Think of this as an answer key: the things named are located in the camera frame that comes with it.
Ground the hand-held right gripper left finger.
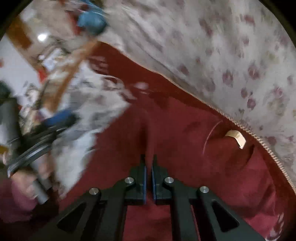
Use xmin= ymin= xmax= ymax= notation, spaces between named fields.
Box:
xmin=35 ymin=154 xmax=147 ymax=241

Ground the white grey printed cloth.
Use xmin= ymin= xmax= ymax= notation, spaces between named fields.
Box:
xmin=21 ymin=62 xmax=132 ymax=197

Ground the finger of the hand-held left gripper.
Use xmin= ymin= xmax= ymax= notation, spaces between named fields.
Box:
xmin=43 ymin=110 xmax=79 ymax=138

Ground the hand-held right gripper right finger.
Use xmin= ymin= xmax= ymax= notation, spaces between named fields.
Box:
xmin=152 ymin=154 xmax=266 ymax=241

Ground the person's left forearm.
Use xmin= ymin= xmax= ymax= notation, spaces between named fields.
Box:
xmin=0 ymin=178 xmax=60 ymax=223

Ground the person's left hand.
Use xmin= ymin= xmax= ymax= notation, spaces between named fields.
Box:
xmin=9 ymin=160 xmax=56 ymax=202

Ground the brown wooden frame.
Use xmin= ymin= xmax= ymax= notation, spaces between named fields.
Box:
xmin=43 ymin=38 xmax=102 ymax=112

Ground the blue cloth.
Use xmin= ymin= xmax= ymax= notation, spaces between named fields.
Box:
xmin=75 ymin=0 xmax=110 ymax=35

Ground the floral bed sheet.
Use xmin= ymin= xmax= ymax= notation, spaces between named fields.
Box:
xmin=97 ymin=0 xmax=296 ymax=195

